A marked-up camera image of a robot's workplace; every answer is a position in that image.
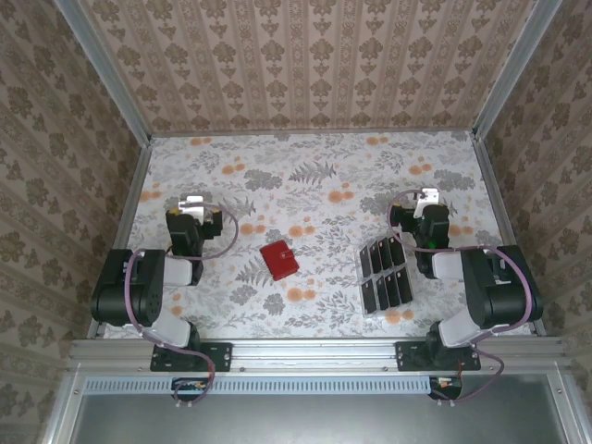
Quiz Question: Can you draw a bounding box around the red card holder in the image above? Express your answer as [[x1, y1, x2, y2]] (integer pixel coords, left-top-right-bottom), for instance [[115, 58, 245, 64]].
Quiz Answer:
[[258, 240, 301, 282]]

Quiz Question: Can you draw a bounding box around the clear acrylic card stand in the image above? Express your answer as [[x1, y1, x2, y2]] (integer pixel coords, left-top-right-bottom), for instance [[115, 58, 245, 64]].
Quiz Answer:
[[357, 235, 416, 321]]

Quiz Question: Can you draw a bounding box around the floral patterned table cover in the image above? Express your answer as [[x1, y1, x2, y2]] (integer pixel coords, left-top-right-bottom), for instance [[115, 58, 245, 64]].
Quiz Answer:
[[113, 130, 533, 339]]

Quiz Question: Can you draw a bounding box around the black connector board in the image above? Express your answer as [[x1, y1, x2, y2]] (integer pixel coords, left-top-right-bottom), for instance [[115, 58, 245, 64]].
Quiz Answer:
[[428, 375, 464, 400], [171, 376, 210, 400]]

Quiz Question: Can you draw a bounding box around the grey metal panel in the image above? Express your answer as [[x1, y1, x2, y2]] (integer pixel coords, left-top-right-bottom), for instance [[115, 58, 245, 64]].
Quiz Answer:
[[68, 374, 568, 444]]

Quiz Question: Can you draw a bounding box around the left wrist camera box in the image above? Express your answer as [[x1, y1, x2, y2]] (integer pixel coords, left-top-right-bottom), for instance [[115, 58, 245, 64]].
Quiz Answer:
[[178, 194, 205, 222]]

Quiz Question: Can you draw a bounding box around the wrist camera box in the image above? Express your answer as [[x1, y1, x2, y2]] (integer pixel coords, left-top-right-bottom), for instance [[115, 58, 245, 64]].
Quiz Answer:
[[178, 194, 205, 222], [413, 188, 440, 219]]

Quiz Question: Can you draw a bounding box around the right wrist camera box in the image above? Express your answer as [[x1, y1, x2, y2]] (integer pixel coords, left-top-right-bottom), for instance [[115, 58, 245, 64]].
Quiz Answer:
[[413, 188, 440, 219]]

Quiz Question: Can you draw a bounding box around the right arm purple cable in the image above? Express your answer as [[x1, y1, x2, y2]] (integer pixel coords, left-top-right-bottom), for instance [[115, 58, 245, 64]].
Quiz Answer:
[[389, 189, 542, 409]]

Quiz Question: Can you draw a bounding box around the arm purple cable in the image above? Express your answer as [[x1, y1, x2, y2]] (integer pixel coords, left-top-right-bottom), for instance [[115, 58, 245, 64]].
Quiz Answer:
[[120, 201, 241, 411], [389, 189, 542, 409]]

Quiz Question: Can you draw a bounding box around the aluminium table side rail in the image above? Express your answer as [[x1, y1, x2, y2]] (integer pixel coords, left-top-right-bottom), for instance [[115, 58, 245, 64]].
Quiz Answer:
[[87, 138, 153, 339], [470, 136, 548, 337]]

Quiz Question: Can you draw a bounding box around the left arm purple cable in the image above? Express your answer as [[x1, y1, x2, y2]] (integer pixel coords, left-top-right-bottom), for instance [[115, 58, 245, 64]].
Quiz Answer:
[[120, 201, 241, 411]]

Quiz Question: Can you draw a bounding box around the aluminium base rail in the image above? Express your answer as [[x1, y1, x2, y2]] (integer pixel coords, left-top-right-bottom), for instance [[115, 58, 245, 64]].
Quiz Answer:
[[68, 336, 569, 372]]

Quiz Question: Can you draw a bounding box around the aluminium frame post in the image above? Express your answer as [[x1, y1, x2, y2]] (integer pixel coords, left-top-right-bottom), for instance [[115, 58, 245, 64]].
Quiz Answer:
[[54, 0, 154, 145], [472, 0, 564, 141]]

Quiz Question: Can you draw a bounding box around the grey slotted cable duct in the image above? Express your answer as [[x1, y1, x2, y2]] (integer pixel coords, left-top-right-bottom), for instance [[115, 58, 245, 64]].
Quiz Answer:
[[85, 375, 432, 394]]

